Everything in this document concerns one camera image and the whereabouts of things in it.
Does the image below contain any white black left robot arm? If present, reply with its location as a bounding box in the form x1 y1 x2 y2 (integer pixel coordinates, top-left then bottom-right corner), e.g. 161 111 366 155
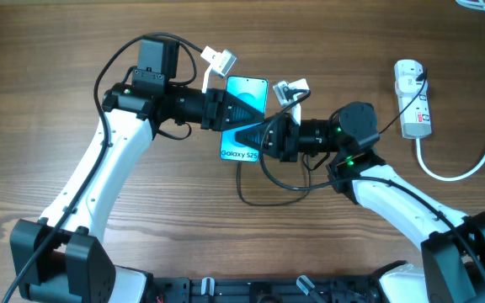
8 33 264 302

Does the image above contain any Galaxy S25 smartphone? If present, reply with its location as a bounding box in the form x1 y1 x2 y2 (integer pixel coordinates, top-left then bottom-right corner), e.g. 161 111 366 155
220 75 269 162

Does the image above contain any white power strip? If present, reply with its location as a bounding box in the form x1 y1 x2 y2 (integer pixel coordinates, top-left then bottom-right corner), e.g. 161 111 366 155
394 59 432 139

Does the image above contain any white charger plug adapter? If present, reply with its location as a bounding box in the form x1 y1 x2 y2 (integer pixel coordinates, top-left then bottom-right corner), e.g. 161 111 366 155
395 72 425 97

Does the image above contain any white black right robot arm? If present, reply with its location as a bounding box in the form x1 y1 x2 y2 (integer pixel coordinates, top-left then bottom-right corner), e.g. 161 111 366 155
235 102 485 302

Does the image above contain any black USB charging cable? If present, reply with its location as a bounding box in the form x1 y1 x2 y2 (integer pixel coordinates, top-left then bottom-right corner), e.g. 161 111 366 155
235 66 429 208

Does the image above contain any black mounting rail base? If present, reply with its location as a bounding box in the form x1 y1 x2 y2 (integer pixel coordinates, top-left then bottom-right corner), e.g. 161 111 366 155
145 275 388 303

